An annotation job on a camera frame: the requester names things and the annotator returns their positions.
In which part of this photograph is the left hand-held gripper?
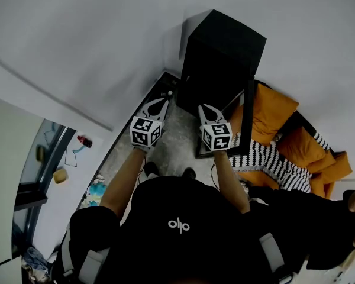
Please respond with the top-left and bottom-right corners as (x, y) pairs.
(129, 98), (170, 153)

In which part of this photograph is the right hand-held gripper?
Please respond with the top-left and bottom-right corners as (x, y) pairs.
(198, 104), (233, 153)

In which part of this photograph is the person's right forearm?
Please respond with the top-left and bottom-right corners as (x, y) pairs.
(212, 150), (251, 215)

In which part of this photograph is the person's left forearm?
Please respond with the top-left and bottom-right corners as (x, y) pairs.
(99, 146), (146, 218)

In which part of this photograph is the glass fridge door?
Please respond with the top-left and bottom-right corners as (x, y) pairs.
(194, 78), (257, 160)

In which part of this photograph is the person's left shoe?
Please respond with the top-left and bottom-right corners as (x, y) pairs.
(143, 161), (160, 179)

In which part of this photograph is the orange cushion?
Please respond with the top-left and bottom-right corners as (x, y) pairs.
(276, 125), (328, 167)
(306, 151), (353, 200)
(250, 83), (300, 147)

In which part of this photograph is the black mini fridge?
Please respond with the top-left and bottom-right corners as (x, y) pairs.
(176, 9), (267, 121)

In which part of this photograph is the black white striped blanket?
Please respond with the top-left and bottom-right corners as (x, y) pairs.
(228, 130), (332, 194)

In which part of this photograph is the small red black bottle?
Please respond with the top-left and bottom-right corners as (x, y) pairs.
(76, 134), (93, 149)

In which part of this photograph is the orange sofa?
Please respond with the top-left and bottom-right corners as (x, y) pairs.
(229, 81), (353, 201)

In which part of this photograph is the teal yellow patterned cloth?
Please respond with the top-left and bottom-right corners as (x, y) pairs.
(84, 172), (108, 209)

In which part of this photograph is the yellow rectangular block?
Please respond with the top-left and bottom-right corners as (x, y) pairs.
(53, 167), (69, 185)

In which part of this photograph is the person's black shirt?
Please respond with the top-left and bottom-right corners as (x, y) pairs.
(51, 176), (308, 284)

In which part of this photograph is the dark framed glass door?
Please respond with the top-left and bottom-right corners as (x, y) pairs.
(13, 118), (78, 259)

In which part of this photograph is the blue grey cloth pile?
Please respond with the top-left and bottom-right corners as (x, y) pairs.
(20, 246), (51, 282)

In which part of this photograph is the grey shoulder strap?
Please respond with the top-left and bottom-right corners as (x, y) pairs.
(60, 223), (110, 284)
(259, 232), (293, 280)

